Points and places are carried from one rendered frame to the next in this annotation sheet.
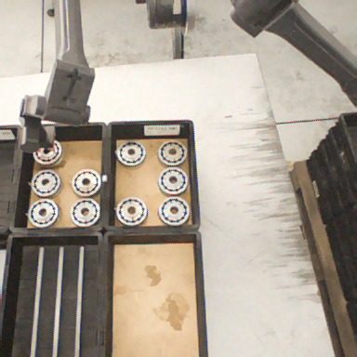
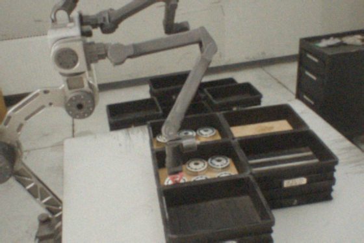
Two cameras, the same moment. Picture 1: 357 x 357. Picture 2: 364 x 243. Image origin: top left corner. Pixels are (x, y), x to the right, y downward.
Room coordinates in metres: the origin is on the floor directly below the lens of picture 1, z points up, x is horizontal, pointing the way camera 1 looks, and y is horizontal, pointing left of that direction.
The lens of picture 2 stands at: (0.92, 1.79, 1.97)
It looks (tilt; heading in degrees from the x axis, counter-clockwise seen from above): 28 degrees down; 259
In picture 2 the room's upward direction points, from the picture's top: 4 degrees counter-clockwise
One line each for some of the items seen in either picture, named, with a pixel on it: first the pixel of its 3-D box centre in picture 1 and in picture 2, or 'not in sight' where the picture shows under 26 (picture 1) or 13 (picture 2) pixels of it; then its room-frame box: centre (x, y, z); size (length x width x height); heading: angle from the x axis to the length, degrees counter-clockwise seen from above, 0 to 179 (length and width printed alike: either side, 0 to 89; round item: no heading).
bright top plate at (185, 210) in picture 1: (174, 210); (206, 131); (0.43, -0.09, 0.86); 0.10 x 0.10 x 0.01
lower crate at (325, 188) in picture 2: not in sight; (281, 179); (0.17, 0.30, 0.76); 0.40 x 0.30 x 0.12; 176
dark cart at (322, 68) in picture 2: not in sight; (340, 91); (-1.01, -1.05, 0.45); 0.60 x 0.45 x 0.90; 1
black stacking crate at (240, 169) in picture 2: (64, 181); (199, 172); (0.57, 0.28, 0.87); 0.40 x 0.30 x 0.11; 176
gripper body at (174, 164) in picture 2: (36, 132); (173, 160); (0.69, 0.34, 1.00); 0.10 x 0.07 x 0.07; 86
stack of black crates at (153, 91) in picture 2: not in sight; (174, 104); (0.35, -1.48, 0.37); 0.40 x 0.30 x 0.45; 1
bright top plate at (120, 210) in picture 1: (131, 211); not in sight; (0.44, 0.05, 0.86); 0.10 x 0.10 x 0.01
